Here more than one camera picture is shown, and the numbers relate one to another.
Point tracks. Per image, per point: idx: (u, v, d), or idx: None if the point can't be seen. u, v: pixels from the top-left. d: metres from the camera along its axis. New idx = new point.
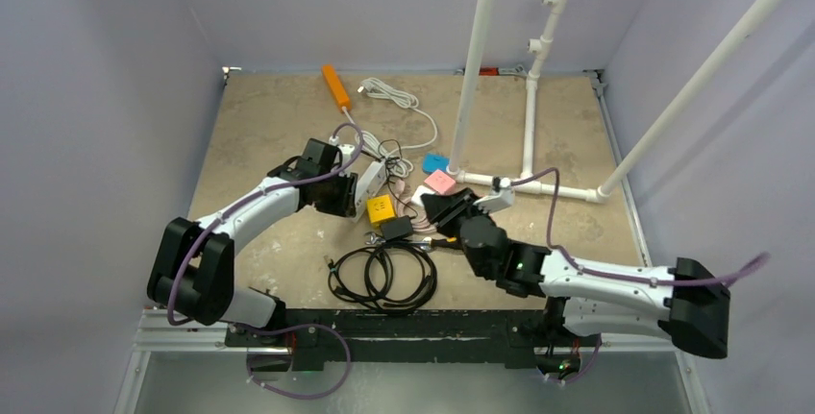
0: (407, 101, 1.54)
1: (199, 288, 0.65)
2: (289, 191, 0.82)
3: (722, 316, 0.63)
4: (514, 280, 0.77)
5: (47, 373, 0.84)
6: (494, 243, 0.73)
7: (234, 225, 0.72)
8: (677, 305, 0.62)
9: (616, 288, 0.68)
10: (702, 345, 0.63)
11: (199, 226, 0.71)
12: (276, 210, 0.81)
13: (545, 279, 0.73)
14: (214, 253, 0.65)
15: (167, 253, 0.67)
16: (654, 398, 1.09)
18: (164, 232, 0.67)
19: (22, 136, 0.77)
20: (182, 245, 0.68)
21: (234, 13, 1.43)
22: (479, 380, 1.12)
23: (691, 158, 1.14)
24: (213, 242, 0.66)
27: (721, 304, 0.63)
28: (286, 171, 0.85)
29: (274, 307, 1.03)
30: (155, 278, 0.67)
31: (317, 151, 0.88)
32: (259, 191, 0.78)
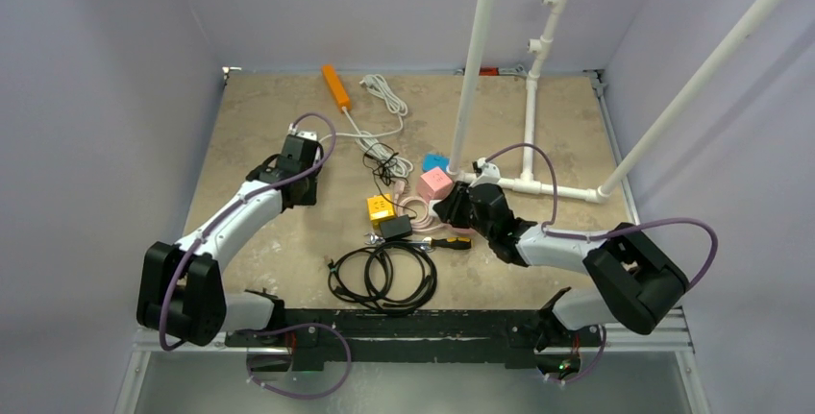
0: (399, 108, 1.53)
1: (188, 311, 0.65)
2: (271, 196, 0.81)
3: (655, 285, 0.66)
4: (505, 244, 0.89)
5: (46, 372, 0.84)
6: (490, 205, 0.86)
7: (217, 242, 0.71)
8: (600, 255, 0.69)
9: (563, 246, 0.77)
10: (628, 308, 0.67)
11: (181, 247, 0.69)
12: (259, 215, 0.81)
13: (521, 237, 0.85)
14: (198, 276, 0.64)
15: (150, 280, 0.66)
16: (654, 399, 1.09)
18: (144, 259, 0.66)
19: (21, 136, 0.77)
20: (165, 271, 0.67)
21: (234, 13, 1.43)
22: (479, 380, 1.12)
23: (690, 159, 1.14)
24: (195, 264, 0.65)
27: (662, 280, 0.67)
28: (266, 172, 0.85)
29: (273, 307, 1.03)
30: (143, 304, 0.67)
31: (296, 147, 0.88)
32: (237, 199, 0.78)
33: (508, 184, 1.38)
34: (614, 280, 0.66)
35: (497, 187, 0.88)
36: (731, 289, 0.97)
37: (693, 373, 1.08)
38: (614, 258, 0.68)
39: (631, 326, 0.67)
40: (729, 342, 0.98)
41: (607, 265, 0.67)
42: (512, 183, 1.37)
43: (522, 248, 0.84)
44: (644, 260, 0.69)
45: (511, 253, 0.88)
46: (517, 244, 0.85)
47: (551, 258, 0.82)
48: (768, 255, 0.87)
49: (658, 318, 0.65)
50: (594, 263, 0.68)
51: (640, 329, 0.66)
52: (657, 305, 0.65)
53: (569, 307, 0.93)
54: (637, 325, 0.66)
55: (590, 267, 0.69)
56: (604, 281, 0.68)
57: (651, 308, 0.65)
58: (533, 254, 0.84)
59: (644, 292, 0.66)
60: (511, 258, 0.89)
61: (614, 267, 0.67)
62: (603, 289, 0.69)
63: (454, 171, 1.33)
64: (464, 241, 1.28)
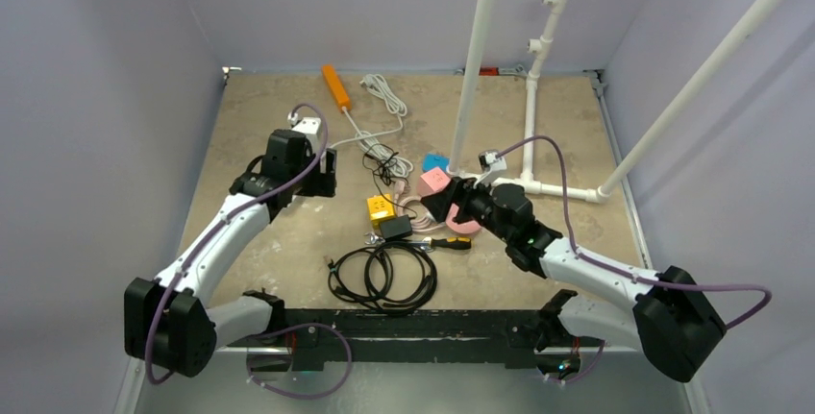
0: (398, 108, 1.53)
1: (175, 347, 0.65)
2: (256, 210, 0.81)
3: (701, 337, 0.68)
4: (522, 251, 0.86)
5: (47, 371, 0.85)
6: (516, 211, 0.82)
7: (199, 274, 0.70)
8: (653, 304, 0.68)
9: (604, 280, 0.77)
10: (669, 356, 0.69)
11: (160, 283, 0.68)
12: (247, 230, 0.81)
13: (547, 252, 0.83)
14: (180, 311, 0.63)
15: (134, 318, 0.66)
16: (654, 398, 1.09)
18: (125, 299, 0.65)
19: (21, 136, 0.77)
20: (147, 308, 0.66)
21: (234, 13, 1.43)
22: (479, 380, 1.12)
23: (690, 159, 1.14)
24: (177, 302, 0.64)
27: (704, 328, 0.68)
28: (250, 182, 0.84)
29: (273, 308, 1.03)
30: (131, 340, 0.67)
31: (282, 149, 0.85)
32: (220, 219, 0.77)
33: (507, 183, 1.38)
34: (666, 335, 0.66)
35: (521, 190, 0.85)
36: (731, 290, 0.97)
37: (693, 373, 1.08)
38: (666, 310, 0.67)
39: (664, 365, 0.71)
40: (729, 343, 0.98)
41: (661, 319, 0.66)
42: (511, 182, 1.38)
43: (547, 266, 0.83)
44: (690, 308, 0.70)
45: (530, 261, 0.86)
46: (540, 258, 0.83)
47: (575, 280, 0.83)
48: (767, 256, 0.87)
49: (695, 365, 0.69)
50: (645, 315, 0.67)
51: (673, 371, 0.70)
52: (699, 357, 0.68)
53: (579, 320, 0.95)
54: (675, 368, 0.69)
55: (640, 316, 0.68)
56: (650, 329, 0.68)
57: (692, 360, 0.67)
58: (559, 274, 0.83)
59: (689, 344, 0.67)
60: (530, 267, 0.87)
61: (667, 319, 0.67)
62: (647, 336, 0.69)
63: (454, 170, 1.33)
64: (464, 240, 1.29)
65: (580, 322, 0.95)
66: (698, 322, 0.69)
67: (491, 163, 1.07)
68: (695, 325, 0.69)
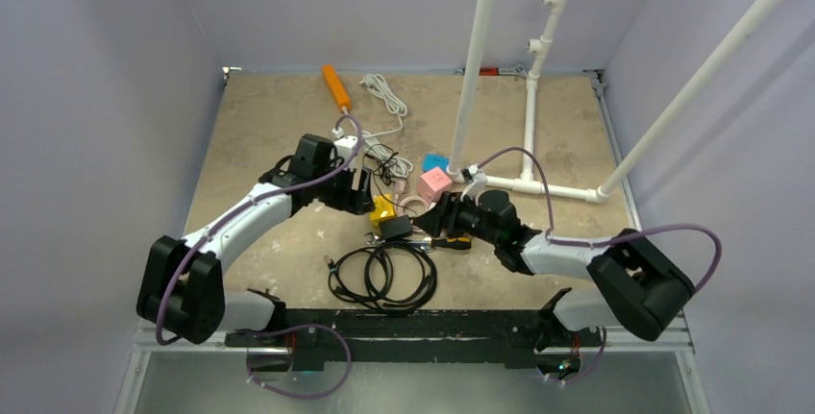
0: (398, 108, 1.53)
1: (186, 308, 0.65)
2: (282, 199, 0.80)
3: (661, 292, 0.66)
4: (510, 253, 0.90)
5: (47, 372, 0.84)
6: (501, 214, 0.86)
7: (222, 241, 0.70)
8: (605, 261, 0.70)
9: (567, 254, 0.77)
10: (633, 316, 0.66)
11: (185, 243, 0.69)
12: (267, 218, 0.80)
13: (527, 245, 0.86)
14: (200, 274, 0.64)
15: (153, 272, 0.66)
16: (654, 398, 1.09)
18: (150, 253, 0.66)
19: (21, 137, 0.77)
20: (168, 266, 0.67)
21: (234, 13, 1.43)
22: (479, 380, 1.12)
23: (691, 159, 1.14)
24: (199, 262, 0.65)
27: (668, 284, 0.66)
28: (279, 176, 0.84)
29: (274, 307, 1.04)
30: (143, 297, 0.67)
31: (310, 150, 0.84)
32: (248, 200, 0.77)
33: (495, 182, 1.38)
34: (618, 287, 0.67)
35: (505, 195, 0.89)
36: (731, 290, 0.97)
37: (693, 373, 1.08)
38: (618, 265, 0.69)
39: (636, 331, 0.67)
40: (729, 343, 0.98)
41: (612, 272, 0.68)
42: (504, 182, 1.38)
43: (529, 259, 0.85)
44: (648, 265, 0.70)
45: (517, 262, 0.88)
46: (521, 253, 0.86)
47: (557, 269, 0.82)
48: (767, 255, 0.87)
49: (665, 326, 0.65)
50: (599, 270, 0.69)
51: (646, 335, 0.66)
52: (664, 313, 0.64)
53: (570, 309, 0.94)
54: (644, 330, 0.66)
55: (595, 275, 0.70)
56: (607, 288, 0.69)
57: (656, 315, 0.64)
58: (539, 263, 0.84)
59: (649, 299, 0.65)
60: (517, 268, 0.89)
61: (619, 274, 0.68)
62: (607, 297, 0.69)
63: (454, 171, 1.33)
64: (464, 241, 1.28)
65: (571, 311, 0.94)
66: (660, 279, 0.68)
67: (475, 174, 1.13)
68: (657, 281, 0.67)
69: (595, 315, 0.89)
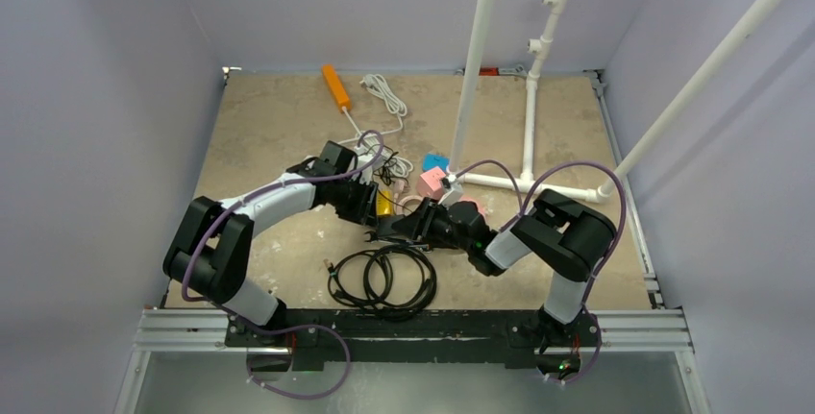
0: (398, 108, 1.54)
1: (213, 267, 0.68)
2: (308, 187, 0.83)
3: (581, 233, 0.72)
4: (481, 259, 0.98)
5: (48, 372, 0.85)
6: (471, 225, 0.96)
7: (255, 209, 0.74)
8: (525, 222, 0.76)
9: (507, 232, 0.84)
10: (562, 262, 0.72)
11: (221, 206, 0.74)
12: (291, 203, 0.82)
13: (488, 245, 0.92)
14: (233, 231, 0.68)
15: (187, 228, 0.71)
16: (654, 399, 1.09)
18: (186, 210, 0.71)
19: (21, 138, 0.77)
20: (203, 224, 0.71)
21: (234, 13, 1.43)
22: (479, 380, 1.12)
23: (691, 158, 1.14)
24: (233, 222, 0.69)
27: (586, 226, 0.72)
28: (304, 169, 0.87)
29: (275, 307, 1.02)
30: (171, 255, 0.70)
31: (334, 153, 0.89)
32: (278, 182, 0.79)
33: (485, 181, 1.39)
34: (538, 238, 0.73)
35: (473, 206, 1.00)
36: (731, 290, 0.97)
37: (693, 373, 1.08)
38: (537, 222, 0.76)
39: (574, 277, 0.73)
40: (730, 343, 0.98)
41: (531, 227, 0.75)
42: (496, 180, 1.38)
43: (489, 254, 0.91)
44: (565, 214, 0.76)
45: (489, 266, 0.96)
46: (487, 253, 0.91)
47: (515, 254, 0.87)
48: (766, 255, 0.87)
49: (594, 262, 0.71)
50: (519, 230, 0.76)
51: (581, 276, 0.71)
52: (587, 251, 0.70)
53: (553, 300, 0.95)
54: (577, 273, 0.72)
55: (520, 234, 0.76)
56: (532, 244, 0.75)
57: (580, 254, 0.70)
58: (500, 254, 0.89)
59: (572, 241, 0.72)
60: (490, 271, 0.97)
61: (537, 228, 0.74)
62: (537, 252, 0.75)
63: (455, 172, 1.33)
64: None
65: (556, 303, 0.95)
66: (579, 222, 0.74)
67: (451, 182, 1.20)
68: (577, 225, 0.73)
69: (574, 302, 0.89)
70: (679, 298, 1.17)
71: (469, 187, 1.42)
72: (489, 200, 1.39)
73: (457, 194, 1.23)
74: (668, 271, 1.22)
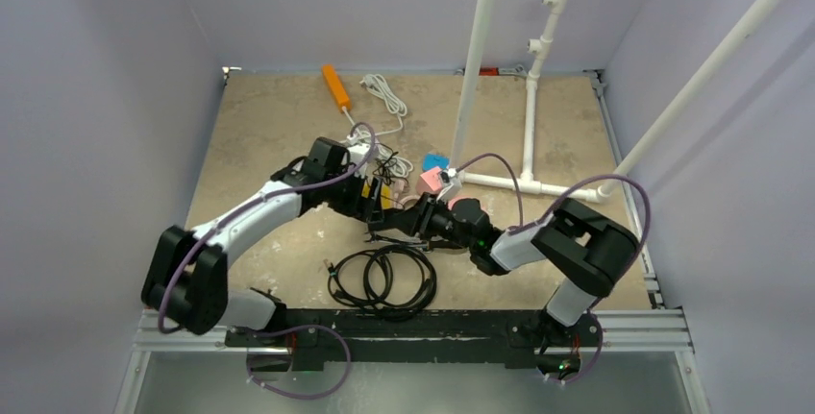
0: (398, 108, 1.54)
1: (190, 300, 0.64)
2: (291, 198, 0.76)
3: (605, 249, 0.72)
4: (484, 257, 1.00)
5: (48, 372, 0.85)
6: (476, 224, 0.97)
7: (230, 235, 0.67)
8: (547, 232, 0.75)
9: (522, 237, 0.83)
10: (582, 278, 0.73)
11: (195, 233, 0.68)
12: (275, 218, 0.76)
13: (493, 246, 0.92)
14: (205, 266, 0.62)
15: (160, 260, 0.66)
16: (654, 399, 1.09)
18: (159, 241, 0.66)
19: (21, 137, 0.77)
20: (175, 255, 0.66)
21: (234, 13, 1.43)
22: (479, 380, 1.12)
23: (691, 159, 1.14)
24: (205, 255, 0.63)
27: (609, 240, 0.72)
28: (289, 175, 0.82)
29: (273, 310, 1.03)
30: (149, 285, 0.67)
31: (323, 153, 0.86)
32: (259, 197, 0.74)
33: (485, 181, 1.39)
34: (562, 254, 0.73)
35: (477, 205, 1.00)
36: (731, 290, 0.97)
37: (692, 373, 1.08)
38: (559, 233, 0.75)
39: (594, 290, 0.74)
40: (730, 343, 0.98)
41: (555, 240, 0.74)
42: (496, 180, 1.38)
43: (497, 255, 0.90)
44: (588, 227, 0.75)
45: (493, 266, 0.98)
46: (491, 252, 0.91)
47: (525, 257, 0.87)
48: (766, 255, 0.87)
49: (616, 278, 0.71)
50: (541, 242, 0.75)
51: (603, 290, 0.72)
52: (610, 267, 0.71)
53: (555, 301, 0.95)
54: (598, 289, 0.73)
55: (542, 247, 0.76)
56: (555, 257, 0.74)
57: (605, 271, 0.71)
58: (507, 255, 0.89)
59: (595, 257, 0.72)
60: (493, 270, 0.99)
61: (560, 241, 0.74)
62: (559, 264, 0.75)
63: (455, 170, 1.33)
64: None
65: (559, 303, 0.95)
66: (602, 235, 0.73)
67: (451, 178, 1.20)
68: (600, 239, 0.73)
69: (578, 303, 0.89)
70: (679, 298, 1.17)
71: (469, 187, 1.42)
72: (489, 200, 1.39)
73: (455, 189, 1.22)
74: (668, 271, 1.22)
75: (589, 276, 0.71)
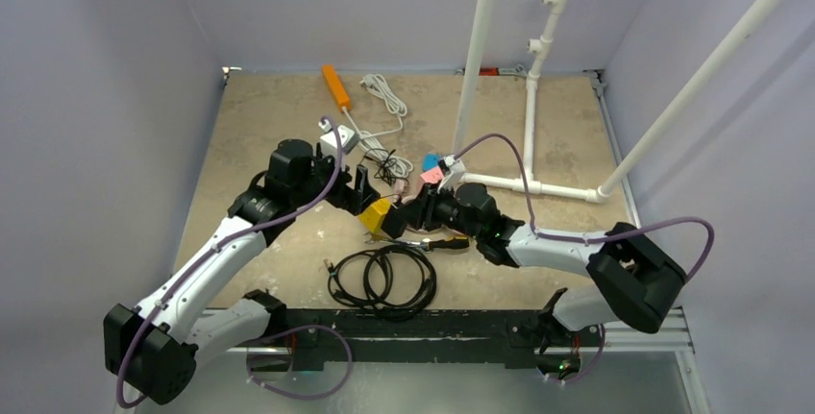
0: (398, 108, 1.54)
1: (151, 377, 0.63)
2: (249, 238, 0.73)
3: (659, 286, 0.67)
4: (492, 247, 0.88)
5: (48, 372, 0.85)
6: (481, 210, 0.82)
7: (179, 306, 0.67)
8: (602, 259, 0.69)
9: (562, 250, 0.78)
10: (631, 309, 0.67)
11: (142, 310, 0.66)
12: (236, 263, 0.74)
13: (510, 239, 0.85)
14: (154, 350, 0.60)
15: (111, 344, 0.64)
16: (654, 399, 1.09)
18: (104, 325, 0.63)
19: (22, 136, 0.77)
20: (124, 335, 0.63)
21: (234, 13, 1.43)
22: (480, 380, 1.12)
23: (691, 159, 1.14)
24: (153, 337, 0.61)
27: (665, 278, 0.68)
28: (251, 204, 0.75)
29: (269, 319, 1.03)
30: (110, 361, 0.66)
31: (283, 167, 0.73)
32: (209, 248, 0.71)
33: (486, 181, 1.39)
34: (618, 283, 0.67)
35: (483, 188, 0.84)
36: (732, 290, 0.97)
37: (693, 373, 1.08)
38: (617, 264, 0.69)
39: (636, 325, 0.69)
40: (730, 342, 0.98)
41: (612, 270, 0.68)
42: (496, 180, 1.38)
43: (512, 251, 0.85)
44: (645, 259, 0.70)
45: (503, 255, 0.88)
46: (507, 247, 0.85)
47: (542, 261, 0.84)
48: (766, 255, 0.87)
49: (664, 317, 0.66)
50: (598, 270, 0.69)
51: (647, 328, 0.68)
52: (663, 306, 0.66)
53: (569, 308, 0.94)
54: (646, 325, 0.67)
55: (594, 274, 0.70)
56: (607, 287, 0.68)
57: (657, 310, 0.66)
58: (525, 255, 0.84)
59: (649, 294, 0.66)
60: (501, 259, 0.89)
61: (619, 272, 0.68)
62: (608, 295, 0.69)
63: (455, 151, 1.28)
64: (463, 239, 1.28)
65: (570, 309, 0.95)
66: (655, 272, 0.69)
67: (452, 165, 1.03)
68: (654, 275, 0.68)
69: (589, 310, 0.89)
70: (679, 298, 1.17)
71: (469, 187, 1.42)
72: None
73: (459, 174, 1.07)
74: None
75: (640, 312, 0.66)
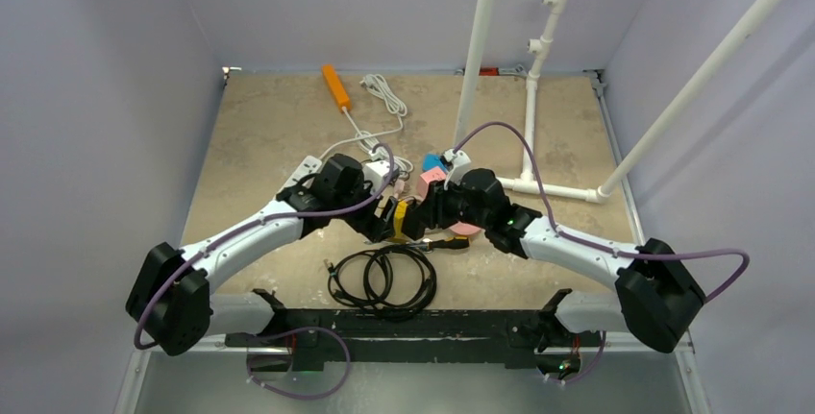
0: (398, 108, 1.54)
1: (168, 323, 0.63)
2: (292, 222, 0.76)
3: (681, 309, 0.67)
4: (504, 234, 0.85)
5: (47, 372, 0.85)
6: (486, 192, 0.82)
7: (218, 259, 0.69)
8: (631, 277, 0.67)
9: (587, 257, 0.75)
10: (652, 328, 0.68)
11: (183, 255, 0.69)
12: (273, 240, 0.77)
13: (527, 232, 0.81)
14: (185, 292, 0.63)
15: (145, 280, 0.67)
16: (654, 399, 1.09)
18: (146, 257, 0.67)
19: (22, 136, 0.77)
20: (162, 273, 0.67)
21: (234, 13, 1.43)
22: (480, 380, 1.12)
23: (691, 158, 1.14)
24: (187, 280, 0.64)
27: (687, 300, 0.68)
28: (297, 196, 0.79)
29: (271, 317, 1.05)
30: (133, 300, 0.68)
31: (334, 173, 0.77)
32: (257, 218, 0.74)
33: None
34: (648, 304, 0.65)
35: (490, 174, 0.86)
36: (732, 290, 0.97)
37: (693, 373, 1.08)
38: (647, 284, 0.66)
39: (647, 338, 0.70)
40: (732, 343, 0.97)
41: (642, 289, 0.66)
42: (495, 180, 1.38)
43: (526, 244, 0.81)
44: (671, 280, 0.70)
45: (511, 242, 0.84)
46: (521, 239, 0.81)
47: (556, 259, 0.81)
48: (766, 255, 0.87)
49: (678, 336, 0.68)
50: (628, 288, 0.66)
51: (657, 344, 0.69)
52: (680, 328, 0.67)
53: (576, 312, 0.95)
54: (661, 342, 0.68)
55: (622, 290, 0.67)
56: (633, 304, 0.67)
57: (675, 331, 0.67)
58: (539, 250, 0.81)
59: (671, 316, 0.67)
60: (511, 248, 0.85)
61: (649, 293, 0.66)
62: (630, 310, 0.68)
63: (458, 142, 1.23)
64: (463, 239, 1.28)
65: (577, 314, 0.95)
66: (679, 293, 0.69)
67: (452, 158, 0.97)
68: (678, 296, 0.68)
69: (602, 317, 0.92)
70: None
71: None
72: None
73: (467, 167, 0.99)
74: None
75: (658, 330, 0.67)
